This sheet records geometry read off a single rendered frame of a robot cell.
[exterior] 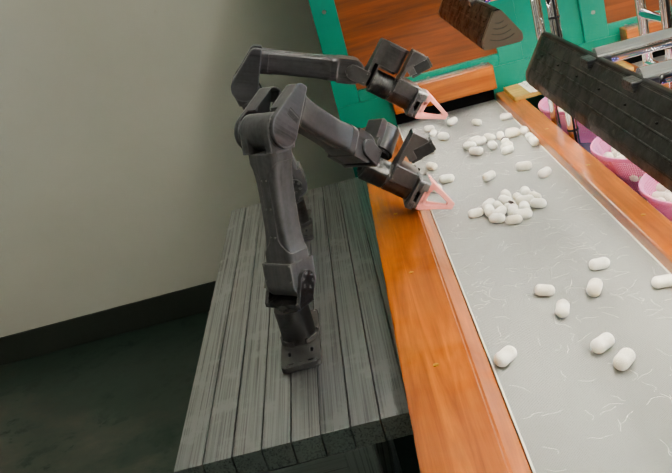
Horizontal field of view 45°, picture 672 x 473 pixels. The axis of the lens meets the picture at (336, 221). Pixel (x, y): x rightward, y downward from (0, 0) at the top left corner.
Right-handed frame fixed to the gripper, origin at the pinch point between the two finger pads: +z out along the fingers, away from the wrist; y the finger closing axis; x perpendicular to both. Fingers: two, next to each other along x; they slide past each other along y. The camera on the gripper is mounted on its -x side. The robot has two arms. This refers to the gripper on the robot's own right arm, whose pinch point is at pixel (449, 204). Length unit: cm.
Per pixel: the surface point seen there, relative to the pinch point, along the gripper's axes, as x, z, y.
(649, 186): -22.4, 27.7, -14.5
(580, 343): -4, 8, -60
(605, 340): -7, 9, -64
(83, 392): 148, -57, 106
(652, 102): -37, -10, -79
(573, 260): -8.5, 12.6, -35.1
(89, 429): 141, -49, 78
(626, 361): -8, 9, -69
